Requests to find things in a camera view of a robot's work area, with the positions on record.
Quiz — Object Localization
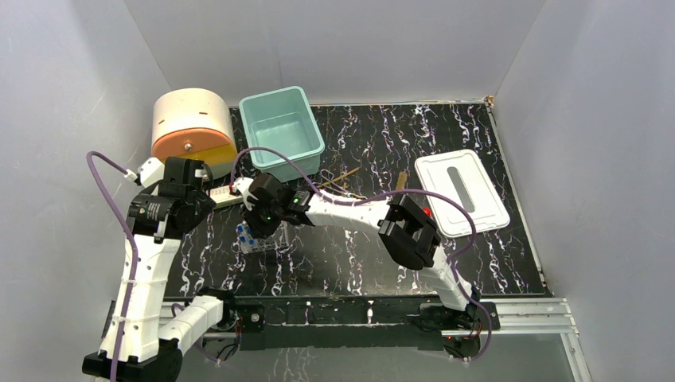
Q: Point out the clear test tube rack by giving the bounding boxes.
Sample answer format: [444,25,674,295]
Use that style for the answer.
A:
[237,221,289,254]

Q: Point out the teal plastic bin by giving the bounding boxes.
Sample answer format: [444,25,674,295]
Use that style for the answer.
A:
[239,86,325,181]

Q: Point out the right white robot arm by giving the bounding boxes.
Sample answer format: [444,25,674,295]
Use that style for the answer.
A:
[230,173,480,329]

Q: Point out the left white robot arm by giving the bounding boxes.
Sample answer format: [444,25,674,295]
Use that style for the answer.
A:
[82,151,240,381]

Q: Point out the blue capped tube in rack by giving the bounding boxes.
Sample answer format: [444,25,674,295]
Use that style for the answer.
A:
[236,223,250,249]

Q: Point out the small white red box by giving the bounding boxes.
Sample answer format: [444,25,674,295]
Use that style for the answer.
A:
[209,185,243,210]

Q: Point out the white orange yellow cylinder device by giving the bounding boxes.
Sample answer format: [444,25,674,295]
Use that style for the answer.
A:
[151,88,238,179]

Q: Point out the tan rubber band loop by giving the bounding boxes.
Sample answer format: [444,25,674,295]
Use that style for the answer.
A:
[315,166,361,187]

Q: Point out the white plastic bin lid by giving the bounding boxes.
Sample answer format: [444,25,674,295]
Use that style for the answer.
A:
[415,149,510,232]

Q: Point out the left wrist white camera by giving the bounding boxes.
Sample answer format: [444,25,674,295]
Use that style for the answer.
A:
[124,157,165,188]

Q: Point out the wrist white camera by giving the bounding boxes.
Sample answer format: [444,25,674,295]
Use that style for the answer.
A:
[230,177,258,211]
[124,157,165,188]

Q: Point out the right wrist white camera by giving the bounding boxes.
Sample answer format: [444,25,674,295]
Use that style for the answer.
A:
[230,177,258,211]

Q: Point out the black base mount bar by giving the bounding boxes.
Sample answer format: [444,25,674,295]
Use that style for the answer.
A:
[225,295,501,354]

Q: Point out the aluminium frame rail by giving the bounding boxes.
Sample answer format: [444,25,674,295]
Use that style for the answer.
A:
[105,298,581,338]

